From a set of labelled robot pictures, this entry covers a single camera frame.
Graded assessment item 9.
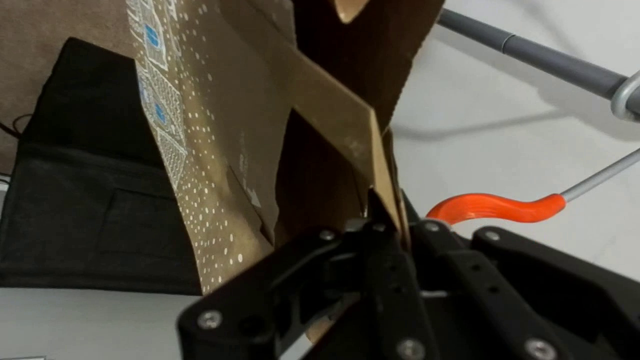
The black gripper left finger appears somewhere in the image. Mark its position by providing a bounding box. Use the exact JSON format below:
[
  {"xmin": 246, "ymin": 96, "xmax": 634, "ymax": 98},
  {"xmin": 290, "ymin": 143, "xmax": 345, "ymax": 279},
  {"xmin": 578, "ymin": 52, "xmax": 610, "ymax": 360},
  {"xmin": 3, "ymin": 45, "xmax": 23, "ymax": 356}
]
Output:
[{"xmin": 176, "ymin": 188, "xmax": 436, "ymax": 360}]

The orange tipped metal hook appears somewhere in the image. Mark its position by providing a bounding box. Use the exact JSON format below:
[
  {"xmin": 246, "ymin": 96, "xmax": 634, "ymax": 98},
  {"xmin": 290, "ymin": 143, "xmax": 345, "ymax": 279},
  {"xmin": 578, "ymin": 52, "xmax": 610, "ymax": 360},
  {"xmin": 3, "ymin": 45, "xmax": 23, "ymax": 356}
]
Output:
[{"xmin": 423, "ymin": 146, "xmax": 640, "ymax": 227}]

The black speaker box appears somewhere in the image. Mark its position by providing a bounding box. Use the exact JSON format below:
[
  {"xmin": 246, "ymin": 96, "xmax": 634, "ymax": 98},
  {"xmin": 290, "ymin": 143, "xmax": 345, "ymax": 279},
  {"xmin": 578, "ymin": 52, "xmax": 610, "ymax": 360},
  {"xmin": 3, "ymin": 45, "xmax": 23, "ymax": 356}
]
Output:
[{"xmin": 0, "ymin": 35, "xmax": 202, "ymax": 295}]

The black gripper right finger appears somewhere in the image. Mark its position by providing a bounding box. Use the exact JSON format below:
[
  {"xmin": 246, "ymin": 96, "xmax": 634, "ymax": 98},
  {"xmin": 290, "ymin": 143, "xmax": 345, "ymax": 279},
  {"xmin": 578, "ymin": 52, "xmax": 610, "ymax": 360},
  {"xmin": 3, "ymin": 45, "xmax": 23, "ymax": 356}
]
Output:
[{"xmin": 397, "ymin": 197, "xmax": 640, "ymax": 360}]

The white pole clamp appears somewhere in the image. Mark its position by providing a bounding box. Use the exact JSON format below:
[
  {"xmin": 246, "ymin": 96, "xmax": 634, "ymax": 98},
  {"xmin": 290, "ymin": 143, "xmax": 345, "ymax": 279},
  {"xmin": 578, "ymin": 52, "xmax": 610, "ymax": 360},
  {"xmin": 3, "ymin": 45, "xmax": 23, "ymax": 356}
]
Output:
[{"xmin": 608, "ymin": 68, "xmax": 640, "ymax": 123}]

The brown printed paper bag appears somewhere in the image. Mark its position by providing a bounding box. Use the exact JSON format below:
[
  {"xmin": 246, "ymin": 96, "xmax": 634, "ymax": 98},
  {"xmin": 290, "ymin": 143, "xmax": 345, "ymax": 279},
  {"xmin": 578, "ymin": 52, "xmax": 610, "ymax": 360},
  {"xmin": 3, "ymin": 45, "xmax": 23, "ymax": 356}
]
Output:
[{"xmin": 124, "ymin": 0, "xmax": 448, "ymax": 295}]

